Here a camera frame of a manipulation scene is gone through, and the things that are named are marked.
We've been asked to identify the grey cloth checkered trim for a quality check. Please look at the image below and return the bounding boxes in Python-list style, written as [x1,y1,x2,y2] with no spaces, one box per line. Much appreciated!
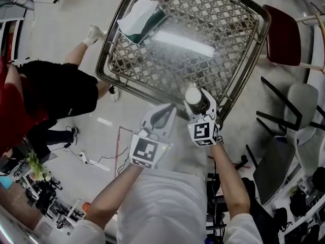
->
[252,135,300,206]

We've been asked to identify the row of black headsets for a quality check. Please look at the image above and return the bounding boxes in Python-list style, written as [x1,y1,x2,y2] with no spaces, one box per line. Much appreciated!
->
[274,166,325,244]

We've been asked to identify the white-capped small bottle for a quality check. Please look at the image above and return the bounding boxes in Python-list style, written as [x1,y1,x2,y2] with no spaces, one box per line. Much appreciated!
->
[184,86,210,115]

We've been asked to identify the person's white garment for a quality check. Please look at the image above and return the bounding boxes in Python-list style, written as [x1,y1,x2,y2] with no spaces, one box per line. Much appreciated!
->
[68,138,264,244]

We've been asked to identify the red floor tape line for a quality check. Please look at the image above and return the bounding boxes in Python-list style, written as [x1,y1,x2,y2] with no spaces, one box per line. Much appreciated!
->
[114,126,134,172]

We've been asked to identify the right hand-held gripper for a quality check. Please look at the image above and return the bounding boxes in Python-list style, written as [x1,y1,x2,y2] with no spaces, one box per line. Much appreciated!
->
[183,88,221,147]

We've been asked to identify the metal lattice glass table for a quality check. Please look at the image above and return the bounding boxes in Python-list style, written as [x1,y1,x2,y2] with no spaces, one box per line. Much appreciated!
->
[95,0,272,131]

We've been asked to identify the person's right forearm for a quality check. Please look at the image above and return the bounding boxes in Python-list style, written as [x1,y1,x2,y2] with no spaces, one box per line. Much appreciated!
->
[209,142,251,222]

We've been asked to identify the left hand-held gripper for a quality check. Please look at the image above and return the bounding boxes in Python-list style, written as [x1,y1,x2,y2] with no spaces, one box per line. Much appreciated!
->
[128,103,177,170]

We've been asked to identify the black folded stands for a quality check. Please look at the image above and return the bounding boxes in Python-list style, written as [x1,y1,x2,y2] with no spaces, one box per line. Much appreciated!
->
[35,178,63,215]

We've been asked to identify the black office chair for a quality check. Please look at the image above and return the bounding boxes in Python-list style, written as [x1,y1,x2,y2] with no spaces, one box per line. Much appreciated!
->
[241,178,280,244]

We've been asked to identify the person's left forearm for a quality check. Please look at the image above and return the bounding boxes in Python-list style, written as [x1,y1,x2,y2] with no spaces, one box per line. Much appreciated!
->
[85,163,143,230]

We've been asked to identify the long white workbench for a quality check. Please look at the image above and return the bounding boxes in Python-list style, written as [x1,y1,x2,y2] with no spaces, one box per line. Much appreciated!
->
[261,126,325,244]

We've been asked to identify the dark green tissue box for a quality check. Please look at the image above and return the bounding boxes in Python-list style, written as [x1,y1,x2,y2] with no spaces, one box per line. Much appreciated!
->
[116,0,170,45]

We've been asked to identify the dark red wooden chair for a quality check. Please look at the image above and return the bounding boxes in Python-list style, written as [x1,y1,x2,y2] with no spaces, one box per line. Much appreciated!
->
[263,4,325,74]

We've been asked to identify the grey armchair black legs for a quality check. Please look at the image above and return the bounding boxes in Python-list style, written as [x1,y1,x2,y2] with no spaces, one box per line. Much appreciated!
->
[256,76,325,177]

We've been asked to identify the artificial flower bunch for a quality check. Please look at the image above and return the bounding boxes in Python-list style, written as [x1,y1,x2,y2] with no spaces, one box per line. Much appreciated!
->
[26,151,51,182]

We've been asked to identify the black power cable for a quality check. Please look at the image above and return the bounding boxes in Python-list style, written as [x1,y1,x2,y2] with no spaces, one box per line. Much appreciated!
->
[86,146,129,165]

